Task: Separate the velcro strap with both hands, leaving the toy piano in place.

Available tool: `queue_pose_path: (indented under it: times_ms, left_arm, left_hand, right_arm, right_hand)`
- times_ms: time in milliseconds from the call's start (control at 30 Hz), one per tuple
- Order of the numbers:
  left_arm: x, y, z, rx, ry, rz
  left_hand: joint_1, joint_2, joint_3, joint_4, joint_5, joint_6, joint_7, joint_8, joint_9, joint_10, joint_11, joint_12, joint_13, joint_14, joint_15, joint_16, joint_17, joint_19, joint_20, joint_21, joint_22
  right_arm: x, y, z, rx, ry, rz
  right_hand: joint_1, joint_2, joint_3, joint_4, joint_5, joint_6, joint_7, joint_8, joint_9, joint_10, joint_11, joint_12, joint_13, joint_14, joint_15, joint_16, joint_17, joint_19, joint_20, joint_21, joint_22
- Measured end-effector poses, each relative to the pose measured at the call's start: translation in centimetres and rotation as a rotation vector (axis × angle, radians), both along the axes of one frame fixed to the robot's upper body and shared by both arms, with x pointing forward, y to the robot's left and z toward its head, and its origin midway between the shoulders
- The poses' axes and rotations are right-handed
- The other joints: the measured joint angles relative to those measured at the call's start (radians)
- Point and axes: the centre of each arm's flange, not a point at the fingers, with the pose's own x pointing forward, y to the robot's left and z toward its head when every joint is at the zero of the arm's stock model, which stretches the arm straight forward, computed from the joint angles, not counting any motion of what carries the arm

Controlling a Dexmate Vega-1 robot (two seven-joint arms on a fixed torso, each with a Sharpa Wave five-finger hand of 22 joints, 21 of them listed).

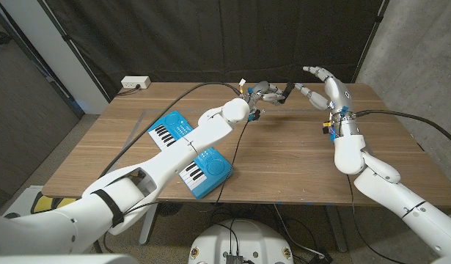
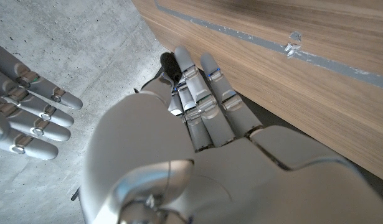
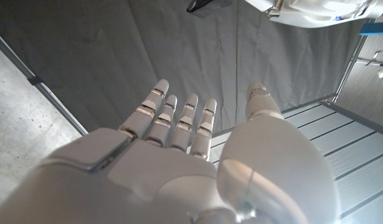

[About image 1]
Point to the white robot chest cover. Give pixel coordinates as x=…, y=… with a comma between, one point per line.
x=64, y=259

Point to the black blue left wrist camera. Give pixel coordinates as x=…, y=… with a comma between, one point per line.
x=254, y=115

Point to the white table leg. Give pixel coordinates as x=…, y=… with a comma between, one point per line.
x=150, y=227

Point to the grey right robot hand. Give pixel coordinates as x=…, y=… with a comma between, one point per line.
x=339, y=95

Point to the white power strip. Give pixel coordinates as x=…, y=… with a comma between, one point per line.
x=135, y=81

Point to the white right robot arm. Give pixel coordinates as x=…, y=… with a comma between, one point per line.
x=394, y=190

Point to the black power adapter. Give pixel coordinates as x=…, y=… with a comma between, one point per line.
x=320, y=258

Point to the grey table leg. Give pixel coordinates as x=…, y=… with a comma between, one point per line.
x=337, y=231

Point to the black backdrop stand pole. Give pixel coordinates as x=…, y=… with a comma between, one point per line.
x=69, y=39
x=370, y=36

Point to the small black torso box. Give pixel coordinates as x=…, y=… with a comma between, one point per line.
x=234, y=259

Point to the black round floor disc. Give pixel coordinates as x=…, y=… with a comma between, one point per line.
x=170, y=209

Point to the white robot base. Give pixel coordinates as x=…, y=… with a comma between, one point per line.
x=247, y=238

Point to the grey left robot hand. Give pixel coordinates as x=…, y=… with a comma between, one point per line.
x=262, y=91

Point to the white floor board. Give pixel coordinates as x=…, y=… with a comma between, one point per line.
x=21, y=201

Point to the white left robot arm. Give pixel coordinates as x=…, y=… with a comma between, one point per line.
x=155, y=168

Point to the black backdrop curtain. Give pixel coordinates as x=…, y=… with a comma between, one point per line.
x=218, y=36

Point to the blue toy piano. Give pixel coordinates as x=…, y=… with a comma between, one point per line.
x=174, y=122

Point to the yellow and black floor pad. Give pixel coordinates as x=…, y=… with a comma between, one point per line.
x=45, y=203

